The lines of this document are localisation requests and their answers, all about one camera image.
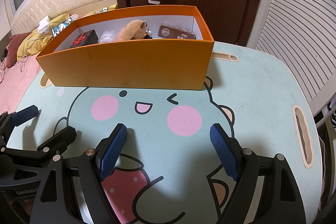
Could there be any white power adapter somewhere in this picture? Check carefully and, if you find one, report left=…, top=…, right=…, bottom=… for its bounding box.
left=37, top=15, right=52, bottom=35

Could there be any white cable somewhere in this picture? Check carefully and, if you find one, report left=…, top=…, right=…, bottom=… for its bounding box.
left=18, top=39, right=36, bottom=75

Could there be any dark red pillow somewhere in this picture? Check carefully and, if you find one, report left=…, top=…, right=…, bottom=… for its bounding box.
left=5, top=32, right=32, bottom=68

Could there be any orange cardboard box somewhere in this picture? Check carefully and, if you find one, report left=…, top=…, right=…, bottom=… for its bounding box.
left=35, top=5, right=215, bottom=91

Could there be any yellow cartoon printed cloth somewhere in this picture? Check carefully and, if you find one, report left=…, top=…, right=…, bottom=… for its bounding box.
left=86, top=4, right=118, bottom=16

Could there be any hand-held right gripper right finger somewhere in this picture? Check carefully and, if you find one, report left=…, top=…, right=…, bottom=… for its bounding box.
left=209, top=123, right=306, bottom=224

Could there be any clear plastic bag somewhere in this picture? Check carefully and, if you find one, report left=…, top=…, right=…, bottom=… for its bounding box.
left=98, top=29, right=117, bottom=44

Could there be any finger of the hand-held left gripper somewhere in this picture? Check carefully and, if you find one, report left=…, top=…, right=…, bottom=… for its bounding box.
left=1, top=126, right=76, bottom=161
left=0, top=105, right=39, bottom=146

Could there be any shiny pink metallic tube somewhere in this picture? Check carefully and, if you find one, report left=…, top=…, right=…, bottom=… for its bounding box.
left=157, top=22, right=197, bottom=40

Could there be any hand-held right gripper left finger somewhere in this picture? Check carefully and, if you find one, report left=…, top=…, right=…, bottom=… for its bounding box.
left=30, top=123, right=128, bottom=224

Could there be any smartphone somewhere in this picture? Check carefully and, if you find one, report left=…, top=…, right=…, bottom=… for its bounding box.
left=52, top=17, right=72, bottom=37

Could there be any zebra patterned cloth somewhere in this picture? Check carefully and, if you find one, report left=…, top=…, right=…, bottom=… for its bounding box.
left=329, top=105, right=336, bottom=132

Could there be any black pouch with red mark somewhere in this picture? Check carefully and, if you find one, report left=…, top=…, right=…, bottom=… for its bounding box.
left=69, top=29, right=99, bottom=49

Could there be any pink blanket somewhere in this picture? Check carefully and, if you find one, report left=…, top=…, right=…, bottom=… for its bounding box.
left=0, top=56, right=42, bottom=114

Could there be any white slatted door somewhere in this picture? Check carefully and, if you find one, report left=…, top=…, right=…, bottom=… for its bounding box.
left=247, top=0, right=336, bottom=114

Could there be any cartoon printed desktop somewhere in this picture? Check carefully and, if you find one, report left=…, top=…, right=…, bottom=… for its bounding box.
left=0, top=42, right=322, bottom=224

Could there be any brown plush toy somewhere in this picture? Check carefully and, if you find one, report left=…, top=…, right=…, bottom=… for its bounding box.
left=116, top=19, right=153, bottom=41

